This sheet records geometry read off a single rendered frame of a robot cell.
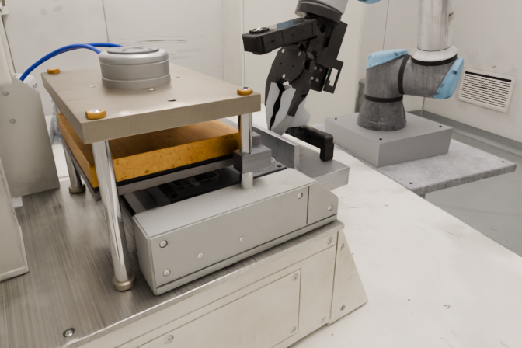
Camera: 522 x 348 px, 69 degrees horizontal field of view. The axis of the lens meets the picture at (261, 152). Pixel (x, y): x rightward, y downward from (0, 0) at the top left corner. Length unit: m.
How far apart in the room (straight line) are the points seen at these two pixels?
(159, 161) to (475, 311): 0.54
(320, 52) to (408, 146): 0.64
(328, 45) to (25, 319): 0.52
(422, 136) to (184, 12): 2.17
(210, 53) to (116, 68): 2.62
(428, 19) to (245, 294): 0.85
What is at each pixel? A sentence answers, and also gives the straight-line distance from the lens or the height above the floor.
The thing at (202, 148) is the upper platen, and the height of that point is 1.05.
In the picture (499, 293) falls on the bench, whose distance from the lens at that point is 0.78.
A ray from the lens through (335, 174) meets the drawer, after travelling 0.57.
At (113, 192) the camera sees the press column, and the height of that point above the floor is 1.04.
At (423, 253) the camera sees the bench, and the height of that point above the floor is 0.75.
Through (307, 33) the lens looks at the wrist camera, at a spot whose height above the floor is 1.16.
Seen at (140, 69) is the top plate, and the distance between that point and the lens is 0.45.
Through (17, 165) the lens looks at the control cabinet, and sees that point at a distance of 0.65.
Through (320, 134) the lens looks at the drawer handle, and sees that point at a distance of 0.59.
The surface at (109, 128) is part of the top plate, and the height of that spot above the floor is 1.10.
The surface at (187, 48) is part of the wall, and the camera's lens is 3.02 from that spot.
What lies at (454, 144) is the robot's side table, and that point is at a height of 0.75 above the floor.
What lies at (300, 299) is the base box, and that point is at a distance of 0.54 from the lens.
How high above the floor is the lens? 1.20
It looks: 22 degrees down
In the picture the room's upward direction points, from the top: straight up
